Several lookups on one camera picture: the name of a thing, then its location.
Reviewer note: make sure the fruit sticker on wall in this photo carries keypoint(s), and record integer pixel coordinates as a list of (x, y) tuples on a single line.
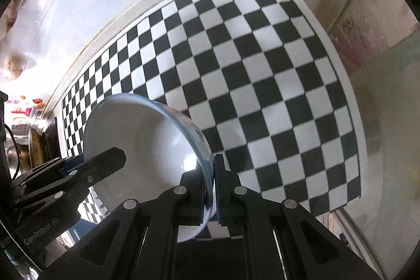
[(22, 113)]

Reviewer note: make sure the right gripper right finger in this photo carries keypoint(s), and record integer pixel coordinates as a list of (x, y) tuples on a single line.
[(282, 240)]

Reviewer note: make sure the checkered black white mat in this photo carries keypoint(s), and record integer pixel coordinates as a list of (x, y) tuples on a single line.
[(260, 78)]

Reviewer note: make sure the right gripper left finger seen opposite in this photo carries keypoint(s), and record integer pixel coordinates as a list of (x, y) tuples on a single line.
[(63, 175)]

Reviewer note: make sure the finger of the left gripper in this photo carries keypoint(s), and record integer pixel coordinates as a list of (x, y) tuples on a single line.
[(136, 240)]

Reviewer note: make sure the white bowl blue rim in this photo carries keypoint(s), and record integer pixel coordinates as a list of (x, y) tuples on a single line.
[(161, 144)]

